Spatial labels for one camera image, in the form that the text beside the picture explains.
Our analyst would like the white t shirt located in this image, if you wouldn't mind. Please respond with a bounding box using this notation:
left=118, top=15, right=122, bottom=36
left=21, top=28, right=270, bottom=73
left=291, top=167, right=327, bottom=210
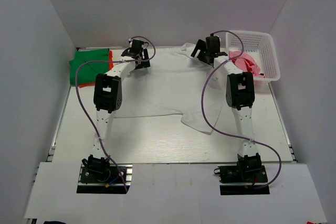
left=116, top=43, right=225, bottom=134

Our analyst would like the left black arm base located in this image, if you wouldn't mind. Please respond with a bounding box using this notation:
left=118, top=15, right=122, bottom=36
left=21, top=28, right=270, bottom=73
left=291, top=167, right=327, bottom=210
left=76, top=163, right=133, bottom=195

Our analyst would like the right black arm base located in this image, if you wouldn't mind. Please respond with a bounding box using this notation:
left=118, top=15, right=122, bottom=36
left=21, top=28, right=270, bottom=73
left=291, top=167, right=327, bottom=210
left=214, top=165, right=270, bottom=196

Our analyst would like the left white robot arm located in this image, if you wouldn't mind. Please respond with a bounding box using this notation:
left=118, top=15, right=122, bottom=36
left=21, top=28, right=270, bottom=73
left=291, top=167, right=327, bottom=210
left=90, top=36, right=153, bottom=165

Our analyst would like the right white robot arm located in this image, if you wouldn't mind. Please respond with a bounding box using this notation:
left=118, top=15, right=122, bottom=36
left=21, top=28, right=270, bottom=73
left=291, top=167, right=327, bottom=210
left=191, top=34, right=261, bottom=169

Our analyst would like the orange folded t shirt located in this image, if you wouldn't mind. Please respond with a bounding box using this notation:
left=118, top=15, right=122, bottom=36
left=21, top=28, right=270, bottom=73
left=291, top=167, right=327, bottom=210
left=78, top=48, right=113, bottom=88

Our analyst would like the pink t shirt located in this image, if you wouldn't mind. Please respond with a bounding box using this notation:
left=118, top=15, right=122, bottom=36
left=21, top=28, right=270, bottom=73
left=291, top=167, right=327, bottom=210
left=229, top=51, right=264, bottom=78

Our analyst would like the white plastic basket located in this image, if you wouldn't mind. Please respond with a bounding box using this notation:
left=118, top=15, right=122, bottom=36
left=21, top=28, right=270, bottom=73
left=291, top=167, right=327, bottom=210
left=225, top=30, right=280, bottom=86

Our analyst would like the green folded t shirt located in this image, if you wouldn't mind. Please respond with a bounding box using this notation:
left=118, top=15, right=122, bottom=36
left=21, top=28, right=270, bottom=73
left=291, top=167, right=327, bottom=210
left=69, top=48, right=111, bottom=86

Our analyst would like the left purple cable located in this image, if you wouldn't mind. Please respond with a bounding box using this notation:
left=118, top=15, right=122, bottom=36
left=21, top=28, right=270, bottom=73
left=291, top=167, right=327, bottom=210
left=75, top=36, right=156, bottom=193

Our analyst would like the purple cable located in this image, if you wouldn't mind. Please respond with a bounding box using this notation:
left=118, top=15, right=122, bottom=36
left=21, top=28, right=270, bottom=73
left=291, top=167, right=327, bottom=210
left=201, top=30, right=283, bottom=189
left=75, top=36, right=156, bottom=193

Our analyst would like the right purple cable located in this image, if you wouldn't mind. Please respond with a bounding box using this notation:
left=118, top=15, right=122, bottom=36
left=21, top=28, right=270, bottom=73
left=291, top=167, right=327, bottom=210
left=201, top=30, right=283, bottom=189

